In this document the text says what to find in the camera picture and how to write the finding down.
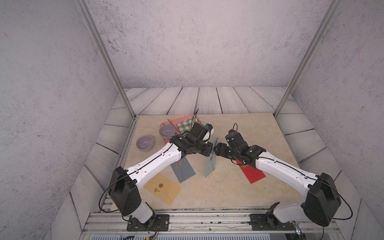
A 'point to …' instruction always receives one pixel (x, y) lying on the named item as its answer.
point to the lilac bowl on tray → (166, 131)
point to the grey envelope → (183, 169)
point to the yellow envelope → (164, 188)
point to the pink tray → (174, 123)
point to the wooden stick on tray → (175, 128)
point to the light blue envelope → (210, 166)
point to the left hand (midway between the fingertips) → (214, 149)
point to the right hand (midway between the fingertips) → (218, 150)
